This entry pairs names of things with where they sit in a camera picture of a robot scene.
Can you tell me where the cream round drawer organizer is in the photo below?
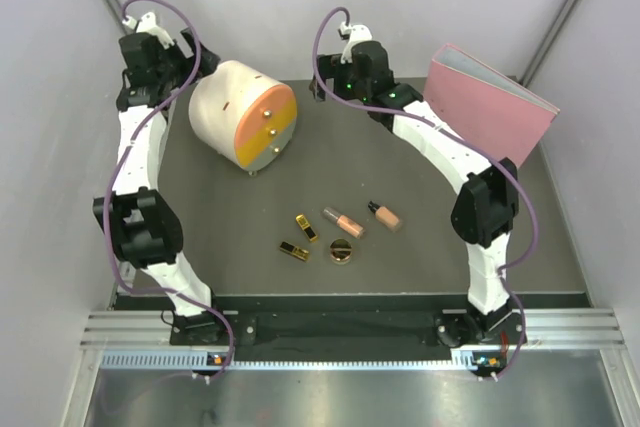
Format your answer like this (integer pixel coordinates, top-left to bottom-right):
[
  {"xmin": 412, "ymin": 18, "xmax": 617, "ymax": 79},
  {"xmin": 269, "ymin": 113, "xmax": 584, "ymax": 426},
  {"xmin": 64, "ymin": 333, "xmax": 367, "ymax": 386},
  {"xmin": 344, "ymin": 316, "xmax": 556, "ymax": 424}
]
[{"xmin": 188, "ymin": 60, "xmax": 289, "ymax": 172}]

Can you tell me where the orange top drawer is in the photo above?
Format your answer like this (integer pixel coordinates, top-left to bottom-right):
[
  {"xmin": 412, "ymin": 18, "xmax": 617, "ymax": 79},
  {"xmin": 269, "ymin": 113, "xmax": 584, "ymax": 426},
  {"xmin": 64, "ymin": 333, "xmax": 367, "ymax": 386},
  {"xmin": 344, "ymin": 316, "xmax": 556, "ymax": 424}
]
[{"xmin": 235, "ymin": 84, "xmax": 297, "ymax": 146}]

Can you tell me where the yellow drawer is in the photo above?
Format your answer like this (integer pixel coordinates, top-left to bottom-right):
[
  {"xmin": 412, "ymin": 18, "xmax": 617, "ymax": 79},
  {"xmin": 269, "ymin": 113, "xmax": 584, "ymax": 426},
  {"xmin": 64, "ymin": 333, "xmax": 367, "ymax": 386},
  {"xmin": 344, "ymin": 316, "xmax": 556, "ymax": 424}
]
[{"xmin": 234, "ymin": 100, "xmax": 298, "ymax": 171}]

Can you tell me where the gold lipstick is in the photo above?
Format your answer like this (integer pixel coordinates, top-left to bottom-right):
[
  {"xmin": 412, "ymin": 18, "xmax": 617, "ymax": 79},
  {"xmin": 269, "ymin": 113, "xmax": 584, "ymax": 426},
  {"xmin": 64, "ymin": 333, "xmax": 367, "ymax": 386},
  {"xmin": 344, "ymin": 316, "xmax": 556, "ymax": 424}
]
[
  {"xmin": 279, "ymin": 241, "xmax": 310, "ymax": 262},
  {"xmin": 295, "ymin": 214, "xmax": 318, "ymax": 243}
]

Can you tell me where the beige concealer tube silver cap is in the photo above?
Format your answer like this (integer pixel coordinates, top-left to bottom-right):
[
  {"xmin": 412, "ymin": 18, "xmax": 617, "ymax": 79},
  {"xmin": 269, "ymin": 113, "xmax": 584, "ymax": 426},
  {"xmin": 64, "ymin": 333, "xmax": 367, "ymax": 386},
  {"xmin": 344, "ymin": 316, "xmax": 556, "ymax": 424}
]
[{"xmin": 322, "ymin": 207, "xmax": 365, "ymax": 239}]

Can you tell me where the beige foundation bottle black cap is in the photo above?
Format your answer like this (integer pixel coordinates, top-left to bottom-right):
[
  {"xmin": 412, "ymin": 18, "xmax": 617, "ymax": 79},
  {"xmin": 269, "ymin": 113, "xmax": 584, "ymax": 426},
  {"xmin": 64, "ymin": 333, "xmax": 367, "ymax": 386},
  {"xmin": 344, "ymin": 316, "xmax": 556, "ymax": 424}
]
[{"xmin": 367, "ymin": 201, "xmax": 402, "ymax": 232}]

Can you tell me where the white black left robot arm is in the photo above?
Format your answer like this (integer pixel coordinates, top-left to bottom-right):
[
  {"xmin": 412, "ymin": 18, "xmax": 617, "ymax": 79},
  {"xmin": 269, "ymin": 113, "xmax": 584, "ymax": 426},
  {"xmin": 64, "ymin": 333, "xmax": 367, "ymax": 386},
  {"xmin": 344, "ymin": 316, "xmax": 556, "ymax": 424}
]
[{"xmin": 92, "ymin": 28, "xmax": 234, "ymax": 345}]

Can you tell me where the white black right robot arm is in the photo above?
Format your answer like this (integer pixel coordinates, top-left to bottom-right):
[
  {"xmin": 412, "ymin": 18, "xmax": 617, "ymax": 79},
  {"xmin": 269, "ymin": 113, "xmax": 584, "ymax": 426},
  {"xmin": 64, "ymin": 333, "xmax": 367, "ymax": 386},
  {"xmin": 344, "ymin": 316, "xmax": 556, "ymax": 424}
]
[{"xmin": 312, "ymin": 41, "xmax": 519, "ymax": 347}]

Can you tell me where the grey bottom drawer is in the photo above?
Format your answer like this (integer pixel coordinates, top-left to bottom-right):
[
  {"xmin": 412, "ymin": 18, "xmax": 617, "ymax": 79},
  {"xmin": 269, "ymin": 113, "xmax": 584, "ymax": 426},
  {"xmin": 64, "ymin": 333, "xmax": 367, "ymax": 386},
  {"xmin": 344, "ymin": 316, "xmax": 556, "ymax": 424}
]
[{"xmin": 246, "ymin": 125, "xmax": 294, "ymax": 172}]

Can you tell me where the round gold compact jar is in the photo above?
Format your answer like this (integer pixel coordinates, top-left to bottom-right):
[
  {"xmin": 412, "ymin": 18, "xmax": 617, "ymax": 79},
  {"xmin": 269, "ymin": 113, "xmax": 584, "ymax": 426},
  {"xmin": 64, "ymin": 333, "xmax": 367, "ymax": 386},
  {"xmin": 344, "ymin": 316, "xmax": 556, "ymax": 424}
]
[{"xmin": 329, "ymin": 238, "xmax": 354, "ymax": 265}]

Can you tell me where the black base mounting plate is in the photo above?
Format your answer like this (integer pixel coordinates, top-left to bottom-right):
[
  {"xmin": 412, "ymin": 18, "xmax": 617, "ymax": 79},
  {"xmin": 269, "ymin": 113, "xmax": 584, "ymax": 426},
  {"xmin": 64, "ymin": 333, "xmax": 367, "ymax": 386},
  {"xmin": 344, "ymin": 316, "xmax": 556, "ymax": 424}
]
[{"xmin": 169, "ymin": 310, "xmax": 529, "ymax": 348}]

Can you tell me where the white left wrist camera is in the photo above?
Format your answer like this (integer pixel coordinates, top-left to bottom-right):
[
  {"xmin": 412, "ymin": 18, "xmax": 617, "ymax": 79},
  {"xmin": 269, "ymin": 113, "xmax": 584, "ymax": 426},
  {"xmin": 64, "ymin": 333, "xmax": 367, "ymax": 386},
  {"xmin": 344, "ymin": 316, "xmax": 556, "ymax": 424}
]
[{"xmin": 121, "ymin": 12, "xmax": 175, "ymax": 49}]

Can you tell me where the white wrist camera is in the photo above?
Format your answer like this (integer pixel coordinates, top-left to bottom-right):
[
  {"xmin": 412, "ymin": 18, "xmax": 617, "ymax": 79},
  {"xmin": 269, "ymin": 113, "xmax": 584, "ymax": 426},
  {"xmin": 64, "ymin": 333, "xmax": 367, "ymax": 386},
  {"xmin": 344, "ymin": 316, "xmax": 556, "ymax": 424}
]
[
  {"xmin": 338, "ymin": 21, "xmax": 373, "ymax": 64},
  {"xmin": 121, "ymin": 12, "xmax": 175, "ymax": 49}
]

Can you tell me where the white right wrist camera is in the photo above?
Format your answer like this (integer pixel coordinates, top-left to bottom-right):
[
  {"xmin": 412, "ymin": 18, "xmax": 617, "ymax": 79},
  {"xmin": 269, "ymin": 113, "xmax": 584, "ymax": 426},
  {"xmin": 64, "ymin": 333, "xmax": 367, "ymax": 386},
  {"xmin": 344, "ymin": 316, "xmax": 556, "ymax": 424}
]
[{"xmin": 338, "ymin": 21, "xmax": 373, "ymax": 64}]

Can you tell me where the pink ring binder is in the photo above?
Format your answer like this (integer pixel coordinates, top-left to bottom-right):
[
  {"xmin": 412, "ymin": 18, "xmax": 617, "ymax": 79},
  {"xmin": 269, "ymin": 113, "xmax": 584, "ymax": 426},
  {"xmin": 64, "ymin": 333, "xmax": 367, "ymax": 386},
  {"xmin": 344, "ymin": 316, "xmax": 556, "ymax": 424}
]
[{"xmin": 423, "ymin": 44, "xmax": 559, "ymax": 167}]

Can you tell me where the grey slotted cable duct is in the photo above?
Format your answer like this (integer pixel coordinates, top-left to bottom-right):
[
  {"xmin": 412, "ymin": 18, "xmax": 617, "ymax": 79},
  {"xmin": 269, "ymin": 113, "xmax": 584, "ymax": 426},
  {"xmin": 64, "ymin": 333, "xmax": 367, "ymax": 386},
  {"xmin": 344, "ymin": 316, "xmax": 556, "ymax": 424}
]
[{"xmin": 99, "ymin": 349, "xmax": 504, "ymax": 372}]

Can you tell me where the aluminium frame rail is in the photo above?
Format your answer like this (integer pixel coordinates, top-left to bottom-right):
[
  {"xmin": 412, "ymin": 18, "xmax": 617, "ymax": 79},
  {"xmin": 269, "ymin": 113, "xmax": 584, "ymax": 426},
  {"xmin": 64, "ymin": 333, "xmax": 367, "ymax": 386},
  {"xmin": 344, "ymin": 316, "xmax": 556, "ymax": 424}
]
[{"xmin": 80, "ymin": 308, "xmax": 624, "ymax": 349}]

